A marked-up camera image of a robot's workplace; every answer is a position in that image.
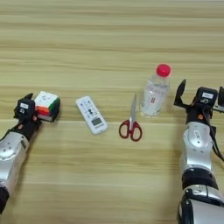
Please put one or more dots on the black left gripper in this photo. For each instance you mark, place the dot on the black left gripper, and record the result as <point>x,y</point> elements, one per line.
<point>27,127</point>

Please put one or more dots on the white remote control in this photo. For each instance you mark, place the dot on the white remote control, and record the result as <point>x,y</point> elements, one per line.
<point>92,115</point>

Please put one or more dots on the multicoloured puzzle cube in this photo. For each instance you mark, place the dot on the multicoloured puzzle cube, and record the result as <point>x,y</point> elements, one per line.
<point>45,102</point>

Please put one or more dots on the clear bottle with red cap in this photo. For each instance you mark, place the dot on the clear bottle with red cap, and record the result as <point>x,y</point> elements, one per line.
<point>153,96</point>

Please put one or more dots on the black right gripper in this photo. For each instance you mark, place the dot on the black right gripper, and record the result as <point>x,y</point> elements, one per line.
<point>199,116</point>

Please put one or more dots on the right gripper's black labelled box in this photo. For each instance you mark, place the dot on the right gripper's black labelled box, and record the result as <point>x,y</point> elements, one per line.
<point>206,97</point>

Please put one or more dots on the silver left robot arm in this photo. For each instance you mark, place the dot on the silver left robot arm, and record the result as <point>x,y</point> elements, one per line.
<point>11,157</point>

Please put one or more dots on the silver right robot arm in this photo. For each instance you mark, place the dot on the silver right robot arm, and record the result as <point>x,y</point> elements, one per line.
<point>197,145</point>

